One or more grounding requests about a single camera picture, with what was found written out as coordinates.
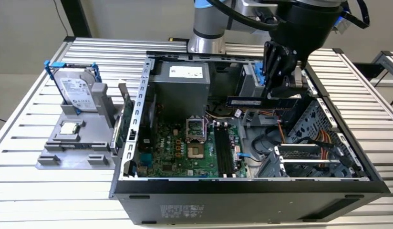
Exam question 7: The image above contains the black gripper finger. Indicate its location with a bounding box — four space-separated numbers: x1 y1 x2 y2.
267 45 313 100
262 40 282 99

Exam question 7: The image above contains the green RAM stick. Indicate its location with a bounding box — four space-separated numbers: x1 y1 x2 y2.
226 95 294 111

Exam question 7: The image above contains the black RAM slot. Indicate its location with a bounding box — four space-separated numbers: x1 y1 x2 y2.
217 123 229 178
213 123 225 178
221 123 233 178

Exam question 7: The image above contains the blue plastic drive latch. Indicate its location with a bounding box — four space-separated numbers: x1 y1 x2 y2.
253 61 266 86

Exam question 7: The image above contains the grey metal drive cage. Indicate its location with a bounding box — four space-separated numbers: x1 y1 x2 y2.
238 63 311 126

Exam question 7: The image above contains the round black fan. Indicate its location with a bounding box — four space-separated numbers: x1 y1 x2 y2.
206 100 239 118

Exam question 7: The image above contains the perforated metal disk bay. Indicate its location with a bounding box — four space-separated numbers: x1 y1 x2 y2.
258 143 343 178

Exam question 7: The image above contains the metal slat side table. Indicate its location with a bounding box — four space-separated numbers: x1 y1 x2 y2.
369 50 393 105

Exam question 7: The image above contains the grey power supply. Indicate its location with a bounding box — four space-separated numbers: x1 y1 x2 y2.
150 61 211 120

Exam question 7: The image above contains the metal socket cover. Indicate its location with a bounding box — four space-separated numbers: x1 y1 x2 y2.
185 115 206 141

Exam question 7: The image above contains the CPU socket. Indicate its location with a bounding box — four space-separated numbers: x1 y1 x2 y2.
186 142 206 159

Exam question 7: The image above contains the green graphics card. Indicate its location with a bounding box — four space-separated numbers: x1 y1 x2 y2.
109 80 135 153

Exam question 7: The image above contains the green motherboard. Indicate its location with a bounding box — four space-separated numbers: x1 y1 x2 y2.
137 120 247 178

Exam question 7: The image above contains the black open PC case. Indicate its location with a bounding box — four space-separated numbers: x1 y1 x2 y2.
107 50 391 226

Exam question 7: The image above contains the hard disk in blue carrier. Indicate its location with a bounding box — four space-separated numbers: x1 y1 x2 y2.
42 61 103 116

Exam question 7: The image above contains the grey parts rack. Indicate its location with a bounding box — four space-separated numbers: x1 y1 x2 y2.
35 83 126 171

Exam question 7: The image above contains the silver CPU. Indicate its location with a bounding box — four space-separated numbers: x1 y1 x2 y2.
57 123 78 135

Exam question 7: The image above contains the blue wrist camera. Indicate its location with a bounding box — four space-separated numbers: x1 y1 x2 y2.
333 11 349 34

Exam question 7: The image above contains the thin black cable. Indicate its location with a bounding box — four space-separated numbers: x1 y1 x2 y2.
338 0 373 30

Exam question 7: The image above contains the thin orange wire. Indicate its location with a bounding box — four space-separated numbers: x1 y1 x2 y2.
277 119 285 144

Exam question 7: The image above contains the thick black cable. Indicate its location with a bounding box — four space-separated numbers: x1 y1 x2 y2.
210 0 279 31

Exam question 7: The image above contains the orange yellow wire bundle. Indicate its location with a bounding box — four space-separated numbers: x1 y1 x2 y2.
311 130 333 167

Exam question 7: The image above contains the black looped wire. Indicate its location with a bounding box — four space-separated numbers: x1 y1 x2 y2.
250 132 281 156

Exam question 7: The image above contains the wire locking lever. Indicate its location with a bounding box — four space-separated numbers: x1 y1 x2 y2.
201 116 210 143

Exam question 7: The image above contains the black vertical post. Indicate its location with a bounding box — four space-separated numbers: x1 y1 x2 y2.
59 0 93 38

